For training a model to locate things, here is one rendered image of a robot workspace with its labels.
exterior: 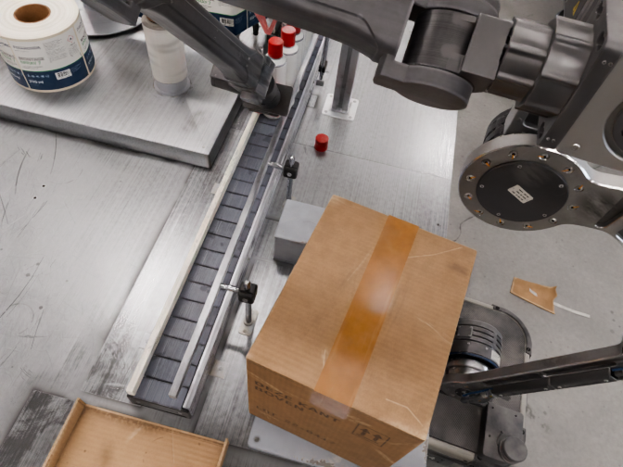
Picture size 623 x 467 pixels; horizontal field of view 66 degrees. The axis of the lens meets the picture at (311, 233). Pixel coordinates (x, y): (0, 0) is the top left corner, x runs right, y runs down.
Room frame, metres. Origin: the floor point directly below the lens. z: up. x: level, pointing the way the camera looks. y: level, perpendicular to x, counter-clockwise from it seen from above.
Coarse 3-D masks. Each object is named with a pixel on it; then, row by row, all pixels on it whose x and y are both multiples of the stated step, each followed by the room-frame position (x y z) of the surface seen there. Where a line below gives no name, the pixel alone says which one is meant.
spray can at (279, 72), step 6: (270, 42) 0.91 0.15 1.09; (276, 42) 0.92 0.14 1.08; (282, 42) 0.92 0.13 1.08; (270, 48) 0.91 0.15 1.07; (276, 48) 0.91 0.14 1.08; (282, 48) 0.92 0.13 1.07; (270, 54) 0.91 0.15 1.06; (276, 54) 0.91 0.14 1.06; (282, 54) 0.92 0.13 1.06; (276, 60) 0.90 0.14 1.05; (282, 60) 0.91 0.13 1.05; (276, 66) 0.90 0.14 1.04; (282, 66) 0.90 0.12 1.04; (276, 72) 0.90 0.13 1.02; (282, 72) 0.91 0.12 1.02; (276, 78) 0.90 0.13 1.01; (282, 78) 0.91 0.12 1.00; (264, 114) 0.90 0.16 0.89
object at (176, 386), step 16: (304, 64) 1.02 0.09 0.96; (288, 112) 0.85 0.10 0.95; (272, 144) 0.74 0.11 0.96; (256, 192) 0.60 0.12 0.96; (240, 224) 0.52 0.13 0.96; (224, 256) 0.44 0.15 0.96; (224, 272) 0.41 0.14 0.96; (208, 304) 0.34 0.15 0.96; (192, 336) 0.28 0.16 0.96; (192, 352) 0.26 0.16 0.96; (176, 384) 0.21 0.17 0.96
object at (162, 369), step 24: (264, 120) 0.89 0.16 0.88; (288, 120) 0.90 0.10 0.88; (264, 144) 0.81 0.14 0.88; (240, 168) 0.73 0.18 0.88; (240, 192) 0.66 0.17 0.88; (216, 216) 0.58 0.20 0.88; (216, 240) 0.52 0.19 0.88; (240, 240) 0.53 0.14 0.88; (216, 264) 0.47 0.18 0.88; (192, 288) 0.41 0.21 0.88; (192, 312) 0.36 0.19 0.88; (216, 312) 0.37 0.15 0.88; (168, 336) 0.31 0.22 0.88; (168, 360) 0.27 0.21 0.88; (192, 360) 0.27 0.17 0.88; (144, 384) 0.22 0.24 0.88; (168, 384) 0.23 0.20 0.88
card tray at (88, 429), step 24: (72, 408) 0.17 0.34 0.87; (96, 408) 0.18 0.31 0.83; (72, 432) 0.14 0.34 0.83; (96, 432) 0.14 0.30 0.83; (120, 432) 0.15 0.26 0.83; (144, 432) 0.15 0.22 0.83; (168, 432) 0.16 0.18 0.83; (48, 456) 0.09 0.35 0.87; (72, 456) 0.10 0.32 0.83; (96, 456) 0.11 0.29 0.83; (120, 456) 0.11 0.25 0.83; (144, 456) 0.12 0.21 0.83; (168, 456) 0.12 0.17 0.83; (192, 456) 0.13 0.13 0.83; (216, 456) 0.14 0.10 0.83
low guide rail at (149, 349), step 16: (240, 144) 0.77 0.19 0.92; (224, 176) 0.67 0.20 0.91; (224, 192) 0.64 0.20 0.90; (208, 224) 0.54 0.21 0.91; (192, 256) 0.46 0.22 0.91; (176, 288) 0.39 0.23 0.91; (160, 320) 0.32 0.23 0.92; (160, 336) 0.30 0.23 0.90; (144, 352) 0.26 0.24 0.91; (144, 368) 0.24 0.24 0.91
